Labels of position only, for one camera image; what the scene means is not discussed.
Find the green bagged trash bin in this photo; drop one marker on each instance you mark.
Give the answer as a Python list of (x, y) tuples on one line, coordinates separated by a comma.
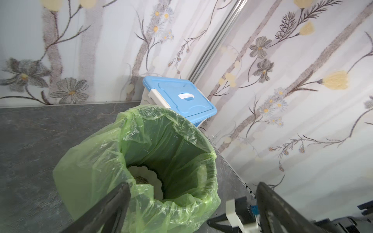
[(168, 163)]

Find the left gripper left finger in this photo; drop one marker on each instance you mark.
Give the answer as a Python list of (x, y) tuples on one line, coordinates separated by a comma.
[(107, 216)]

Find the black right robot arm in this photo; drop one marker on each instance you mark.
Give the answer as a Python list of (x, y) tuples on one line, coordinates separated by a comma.
[(348, 224)]

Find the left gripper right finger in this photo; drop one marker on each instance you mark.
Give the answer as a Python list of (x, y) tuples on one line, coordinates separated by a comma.
[(270, 204)]

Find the blue lidded storage box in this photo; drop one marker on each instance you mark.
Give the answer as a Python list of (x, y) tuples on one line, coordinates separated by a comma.
[(179, 95)]

